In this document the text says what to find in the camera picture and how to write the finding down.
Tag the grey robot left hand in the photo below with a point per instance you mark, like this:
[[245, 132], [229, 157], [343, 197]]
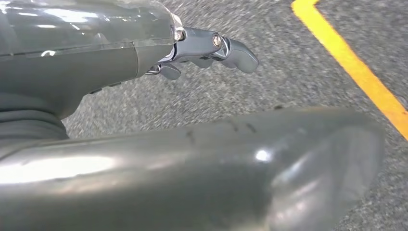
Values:
[[79, 57]]

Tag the yellow floor tape square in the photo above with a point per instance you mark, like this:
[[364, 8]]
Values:
[[350, 63]]

